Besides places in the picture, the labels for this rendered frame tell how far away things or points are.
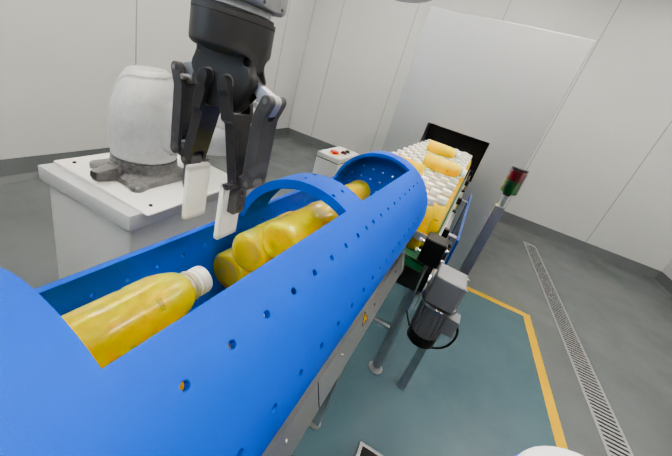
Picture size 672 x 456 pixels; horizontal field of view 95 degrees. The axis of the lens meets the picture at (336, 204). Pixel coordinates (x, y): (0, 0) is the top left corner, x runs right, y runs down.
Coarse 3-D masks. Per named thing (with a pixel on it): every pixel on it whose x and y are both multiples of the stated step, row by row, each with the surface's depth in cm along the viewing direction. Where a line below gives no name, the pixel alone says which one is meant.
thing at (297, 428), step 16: (400, 272) 106; (384, 288) 90; (368, 320) 79; (352, 336) 70; (352, 352) 71; (336, 368) 63; (320, 384) 57; (320, 400) 58; (304, 416) 52; (288, 432) 48; (304, 432) 53; (288, 448) 49
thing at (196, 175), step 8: (192, 168) 35; (200, 168) 36; (208, 168) 37; (192, 176) 35; (200, 176) 36; (208, 176) 37; (184, 184) 35; (192, 184) 36; (200, 184) 37; (184, 192) 36; (192, 192) 36; (200, 192) 37; (184, 200) 36; (192, 200) 37; (200, 200) 38; (184, 208) 36; (192, 208) 37; (200, 208) 38; (184, 216) 37; (192, 216) 38
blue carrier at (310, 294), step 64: (256, 192) 54; (320, 192) 48; (384, 192) 61; (128, 256) 40; (192, 256) 51; (320, 256) 37; (384, 256) 54; (0, 320) 17; (64, 320) 18; (192, 320) 23; (256, 320) 27; (320, 320) 34; (0, 384) 15; (64, 384) 16; (128, 384) 18; (192, 384) 21; (256, 384) 25; (0, 448) 14; (64, 448) 15; (128, 448) 17; (192, 448) 20; (256, 448) 26
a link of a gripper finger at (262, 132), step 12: (264, 96) 28; (264, 108) 28; (252, 120) 29; (264, 120) 29; (276, 120) 31; (252, 132) 30; (264, 132) 30; (252, 144) 30; (264, 144) 31; (252, 156) 30; (264, 156) 31; (252, 168) 31; (264, 168) 32; (252, 180) 31; (264, 180) 33
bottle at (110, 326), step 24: (144, 288) 34; (168, 288) 35; (192, 288) 38; (72, 312) 29; (96, 312) 30; (120, 312) 31; (144, 312) 32; (168, 312) 34; (96, 336) 28; (120, 336) 30; (144, 336) 32; (96, 360) 28
